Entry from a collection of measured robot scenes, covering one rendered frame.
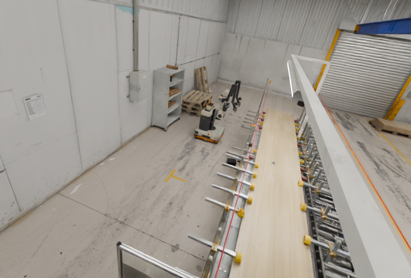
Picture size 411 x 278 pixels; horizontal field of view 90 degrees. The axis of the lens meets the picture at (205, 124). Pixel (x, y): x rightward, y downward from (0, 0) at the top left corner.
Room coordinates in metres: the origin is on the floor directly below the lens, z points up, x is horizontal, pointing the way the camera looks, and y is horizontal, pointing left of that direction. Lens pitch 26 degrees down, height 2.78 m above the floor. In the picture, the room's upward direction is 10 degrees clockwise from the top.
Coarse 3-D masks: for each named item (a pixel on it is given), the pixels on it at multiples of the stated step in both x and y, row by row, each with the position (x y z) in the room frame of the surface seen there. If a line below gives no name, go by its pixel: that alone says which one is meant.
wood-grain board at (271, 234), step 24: (264, 120) 4.48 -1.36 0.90; (288, 120) 4.73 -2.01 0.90; (264, 144) 3.35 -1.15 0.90; (288, 144) 3.50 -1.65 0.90; (264, 168) 2.61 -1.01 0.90; (288, 168) 2.71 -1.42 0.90; (264, 192) 2.07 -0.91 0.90; (288, 192) 2.15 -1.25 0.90; (264, 216) 1.69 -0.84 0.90; (288, 216) 1.74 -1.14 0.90; (240, 240) 1.35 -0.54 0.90; (264, 240) 1.39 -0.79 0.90; (288, 240) 1.43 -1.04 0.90; (240, 264) 1.12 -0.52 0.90; (264, 264) 1.15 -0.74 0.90; (288, 264) 1.19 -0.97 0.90; (312, 264) 1.23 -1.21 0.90
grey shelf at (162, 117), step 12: (156, 72) 4.87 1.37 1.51; (168, 72) 4.92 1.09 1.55; (180, 72) 5.66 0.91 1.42; (156, 84) 4.87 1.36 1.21; (168, 84) 4.78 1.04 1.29; (180, 84) 5.66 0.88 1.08; (156, 96) 4.86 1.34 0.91; (168, 96) 4.80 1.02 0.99; (180, 96) 5.65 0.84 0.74; (156, 108) 4.86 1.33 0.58; (168, 108) 5.13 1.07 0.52; (180, 108) 5.60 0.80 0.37; (156, 120) 4.85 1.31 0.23; (168, 120) 5.15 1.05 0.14
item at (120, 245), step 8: (120, 248) 0.60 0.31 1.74; (128, 248) 0.60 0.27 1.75; (120, 256) 0.61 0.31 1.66; (136, 256) 0.58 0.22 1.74; (144, 256) 0.58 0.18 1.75; (120, 264) 0.60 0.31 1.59; (152, 264) 0.55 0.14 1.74; (160, 264) 0.55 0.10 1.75; (120, 272) 0.60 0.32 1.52; (168, 272) 0.53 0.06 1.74; (176, 272) 0.53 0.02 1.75
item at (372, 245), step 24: (312, 96) 1.29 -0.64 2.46; (312, 120) 0.93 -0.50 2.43; (336, 144) 0.66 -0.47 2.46; (336, 168) 0.50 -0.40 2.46; (336, 192) 0.43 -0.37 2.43; (360, 192) 0.41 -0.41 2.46; (360, 216) 0.33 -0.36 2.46; (360, 240) 0.27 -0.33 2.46; (384, 240) 0.28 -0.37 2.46; (360, 264) 0.24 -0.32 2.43; (384, 264) 0.23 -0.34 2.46; (408, 264) 0.24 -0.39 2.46
